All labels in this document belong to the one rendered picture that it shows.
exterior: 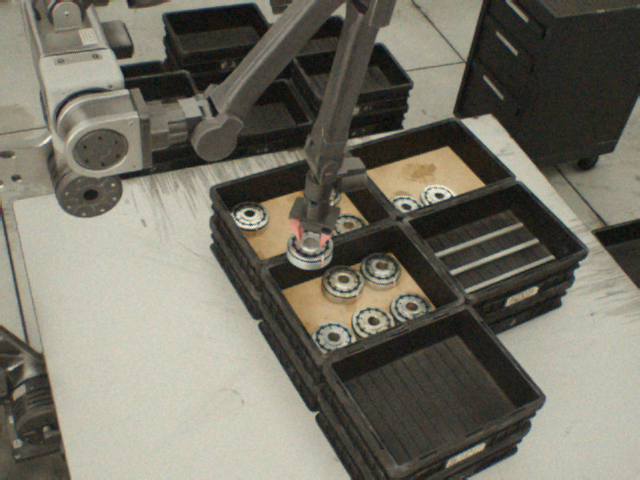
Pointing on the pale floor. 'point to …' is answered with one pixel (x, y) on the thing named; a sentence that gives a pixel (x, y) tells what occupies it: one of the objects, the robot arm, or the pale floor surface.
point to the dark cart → (555, 75)
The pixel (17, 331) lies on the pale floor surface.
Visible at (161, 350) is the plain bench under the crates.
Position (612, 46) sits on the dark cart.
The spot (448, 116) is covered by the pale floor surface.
